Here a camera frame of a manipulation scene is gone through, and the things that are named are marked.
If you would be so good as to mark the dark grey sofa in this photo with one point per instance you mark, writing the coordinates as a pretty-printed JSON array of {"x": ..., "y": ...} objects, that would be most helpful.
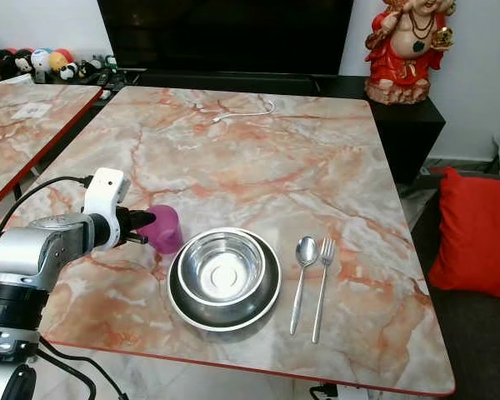
[{"x": 483, "y": 342}]

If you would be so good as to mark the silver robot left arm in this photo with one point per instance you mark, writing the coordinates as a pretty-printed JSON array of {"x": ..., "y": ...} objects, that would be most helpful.
[{"x": 33, "y": 250}]

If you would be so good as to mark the pink plastic cup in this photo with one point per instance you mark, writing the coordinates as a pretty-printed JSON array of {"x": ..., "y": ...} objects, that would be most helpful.
[{"x": 167, "y": 231}]

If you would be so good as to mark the small black white plush toy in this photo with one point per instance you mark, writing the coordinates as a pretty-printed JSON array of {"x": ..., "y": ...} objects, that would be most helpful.
[{"x": 79, "y": 70}]

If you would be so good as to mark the black television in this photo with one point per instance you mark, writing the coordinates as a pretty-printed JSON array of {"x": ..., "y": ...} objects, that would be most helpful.
[{"x": 225, "y": 33}]

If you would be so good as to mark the red laughing buddha statue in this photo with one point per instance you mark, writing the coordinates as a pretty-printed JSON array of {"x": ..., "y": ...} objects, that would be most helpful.
[{"x": 408, "y": 50}]

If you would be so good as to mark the orange and yellow ball toy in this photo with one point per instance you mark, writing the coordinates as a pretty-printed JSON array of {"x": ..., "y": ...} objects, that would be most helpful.
[{"x": 62, "y": 59}]

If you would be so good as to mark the steel spoon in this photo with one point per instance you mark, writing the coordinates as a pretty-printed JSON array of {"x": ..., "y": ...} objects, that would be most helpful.
[{"x": 307, "y": 250}]

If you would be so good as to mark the steel bowl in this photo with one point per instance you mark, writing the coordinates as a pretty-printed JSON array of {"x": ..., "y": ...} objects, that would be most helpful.
[{"x": 221, "y": 271}]

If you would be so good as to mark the red cushion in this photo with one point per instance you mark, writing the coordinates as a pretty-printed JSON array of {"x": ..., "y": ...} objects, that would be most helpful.
[{"x": 475, "y": 233}]

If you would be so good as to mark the marble print table red edge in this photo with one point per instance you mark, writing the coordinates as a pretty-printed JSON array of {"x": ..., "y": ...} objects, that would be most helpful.
[
  {"x": 17, "y": 137},
  {"x": 283, "y": 167}
]

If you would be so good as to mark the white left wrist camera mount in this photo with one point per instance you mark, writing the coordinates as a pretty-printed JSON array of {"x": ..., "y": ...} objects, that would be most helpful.
[{"x": 106, "y": 190}]

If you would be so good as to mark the white and blue ball toy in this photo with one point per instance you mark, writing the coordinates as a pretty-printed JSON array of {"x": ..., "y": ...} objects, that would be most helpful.
[{"x": 41, "y": 60}]

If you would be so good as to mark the steel fork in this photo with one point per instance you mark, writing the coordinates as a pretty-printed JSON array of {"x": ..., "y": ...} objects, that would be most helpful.
[{"x": 327, "y": 255}]

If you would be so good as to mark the steel plate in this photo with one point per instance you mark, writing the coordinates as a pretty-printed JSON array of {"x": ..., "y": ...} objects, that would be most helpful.
[{"x": 225, "y": 320}]

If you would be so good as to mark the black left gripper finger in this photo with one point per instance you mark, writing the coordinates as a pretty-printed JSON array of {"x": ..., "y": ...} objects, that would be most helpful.
[
  {"x": 137, "y": 239},
  {"x": 142, "y": 218}
]

